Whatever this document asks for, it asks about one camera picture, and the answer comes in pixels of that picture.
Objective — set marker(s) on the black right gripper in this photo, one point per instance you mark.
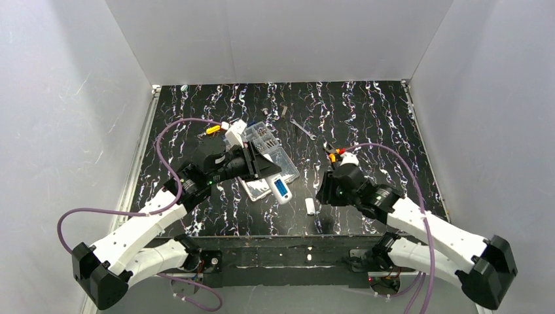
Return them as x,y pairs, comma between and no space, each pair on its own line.
326,190

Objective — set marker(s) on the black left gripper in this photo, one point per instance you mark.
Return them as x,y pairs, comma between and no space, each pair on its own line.
252,161

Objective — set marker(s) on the white remote control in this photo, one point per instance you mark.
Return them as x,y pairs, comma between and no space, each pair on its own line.
270,182

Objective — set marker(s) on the blue battery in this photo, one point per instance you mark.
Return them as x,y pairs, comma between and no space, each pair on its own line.
281,187

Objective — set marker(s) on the white battery cover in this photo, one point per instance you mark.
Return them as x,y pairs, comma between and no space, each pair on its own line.
310,206

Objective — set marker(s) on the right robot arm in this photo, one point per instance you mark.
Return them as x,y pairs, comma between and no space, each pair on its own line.
482,268

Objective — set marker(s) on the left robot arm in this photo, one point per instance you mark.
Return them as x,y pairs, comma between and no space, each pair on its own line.
107,268

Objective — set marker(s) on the clear plastic organizer box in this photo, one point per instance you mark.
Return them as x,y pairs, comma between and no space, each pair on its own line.
279,170

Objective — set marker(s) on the orange black pliers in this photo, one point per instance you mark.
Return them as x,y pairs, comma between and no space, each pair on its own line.
334,154

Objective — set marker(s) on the blue silver wrench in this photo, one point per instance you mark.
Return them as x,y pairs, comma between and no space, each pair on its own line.
311,135

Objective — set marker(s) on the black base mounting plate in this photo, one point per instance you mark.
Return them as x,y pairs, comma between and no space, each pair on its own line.
288,260

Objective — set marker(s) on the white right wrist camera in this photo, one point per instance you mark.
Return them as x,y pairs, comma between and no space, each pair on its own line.
348,158

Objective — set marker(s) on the yellow handled screwdriver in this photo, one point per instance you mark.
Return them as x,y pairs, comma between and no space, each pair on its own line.
213,129

